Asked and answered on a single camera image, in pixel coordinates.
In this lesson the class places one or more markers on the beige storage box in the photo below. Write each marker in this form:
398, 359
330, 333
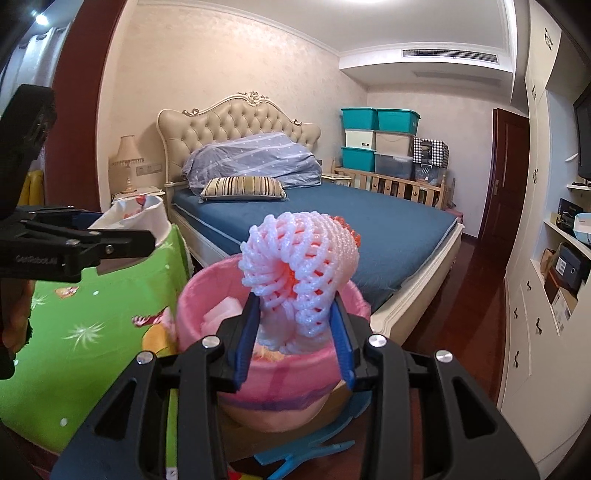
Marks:
395, 144

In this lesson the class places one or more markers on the bed with blue sheet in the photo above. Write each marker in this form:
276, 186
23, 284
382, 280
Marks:
386, 256

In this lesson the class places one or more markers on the green cartoon tablecloth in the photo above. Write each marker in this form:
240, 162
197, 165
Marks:
84, 335

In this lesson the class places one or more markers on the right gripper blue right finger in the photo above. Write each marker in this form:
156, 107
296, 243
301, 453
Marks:
340, 338

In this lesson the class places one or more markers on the dark red door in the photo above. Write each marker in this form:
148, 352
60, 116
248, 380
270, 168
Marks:
507, 185

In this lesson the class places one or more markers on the beige tufted headboard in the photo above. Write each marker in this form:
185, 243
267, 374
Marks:
236, 116

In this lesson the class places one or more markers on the white foam block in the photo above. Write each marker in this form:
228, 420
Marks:
227, 308

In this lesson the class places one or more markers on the teal storage box lower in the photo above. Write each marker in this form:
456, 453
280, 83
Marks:
357, 158

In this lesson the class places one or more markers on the black television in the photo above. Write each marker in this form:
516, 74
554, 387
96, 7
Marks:
582, 108

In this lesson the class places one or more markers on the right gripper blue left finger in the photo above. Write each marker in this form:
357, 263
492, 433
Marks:
246, 332

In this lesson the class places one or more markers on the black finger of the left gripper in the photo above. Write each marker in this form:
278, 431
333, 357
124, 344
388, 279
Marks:
118, 249

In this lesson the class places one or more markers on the blue folded duvet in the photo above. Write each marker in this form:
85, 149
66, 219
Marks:
265, 154

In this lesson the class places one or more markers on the teal storage box upper right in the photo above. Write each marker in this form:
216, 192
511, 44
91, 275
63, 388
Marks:
395, 120

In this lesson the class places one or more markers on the yellow armchair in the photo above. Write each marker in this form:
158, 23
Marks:
32, 193

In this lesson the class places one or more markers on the striped pillow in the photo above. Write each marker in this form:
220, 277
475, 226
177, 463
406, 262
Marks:
243, 188

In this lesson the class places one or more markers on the blue plastic hanger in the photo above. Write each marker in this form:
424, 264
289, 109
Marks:
315, 445

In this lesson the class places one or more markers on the grey clear storage box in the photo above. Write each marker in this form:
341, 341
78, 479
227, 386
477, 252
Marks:
394, 166

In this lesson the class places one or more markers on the teal storage box upper left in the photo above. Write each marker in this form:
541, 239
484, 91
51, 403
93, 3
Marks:
362, 118

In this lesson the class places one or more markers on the pink fruit foam net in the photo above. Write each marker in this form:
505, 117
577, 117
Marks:
296, 263

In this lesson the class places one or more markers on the person's left hand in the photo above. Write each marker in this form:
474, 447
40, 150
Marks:
16, 313

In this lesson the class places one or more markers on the teal storage box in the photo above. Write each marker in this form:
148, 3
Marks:
357, 158
362, 118
395, 120

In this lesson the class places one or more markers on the white storage box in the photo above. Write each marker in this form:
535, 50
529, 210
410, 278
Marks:
361, 139

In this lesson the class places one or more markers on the checkered bag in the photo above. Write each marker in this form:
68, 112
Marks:
431, 152

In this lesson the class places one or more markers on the beige table lamp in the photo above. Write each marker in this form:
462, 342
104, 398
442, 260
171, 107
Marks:
126, 157

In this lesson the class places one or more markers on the white wall cabinet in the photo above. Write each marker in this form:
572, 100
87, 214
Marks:
546, 387

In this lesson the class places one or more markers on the wooden crib rail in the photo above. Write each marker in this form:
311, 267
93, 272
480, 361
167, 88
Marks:
439, 196

